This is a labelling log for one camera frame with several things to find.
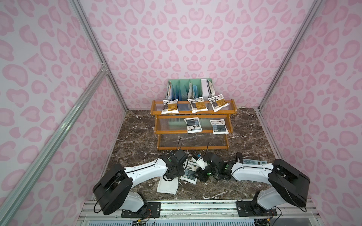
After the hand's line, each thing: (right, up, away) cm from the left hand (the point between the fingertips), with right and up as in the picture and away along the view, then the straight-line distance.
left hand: (181, 171), depth 85 cm
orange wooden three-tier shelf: (+15, +24, +1) cm, 29 cm away
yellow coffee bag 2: (+9, +40, -5) cm, 41 cm away
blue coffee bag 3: (+5, +1, +2) cm, 6 cm away
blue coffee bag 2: (+23, +27, +3) cm, 35 cm away
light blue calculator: (+41, +5, +3) cm, 41 cm away
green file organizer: (+1, +54, +21) cm, 58 cm away
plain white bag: (-6, -7, -6) cm, 11 cm away
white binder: (+16, +50, +10) cm, 53 cm away
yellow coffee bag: (+21, +41, -4) cm, 46 cm away
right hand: (+8, -1, -2) cm, 8 cm away
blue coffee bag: (+7, +27, +3) cm, 29 cm away
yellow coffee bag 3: (-6, +39, -5) cm, 40 cm away
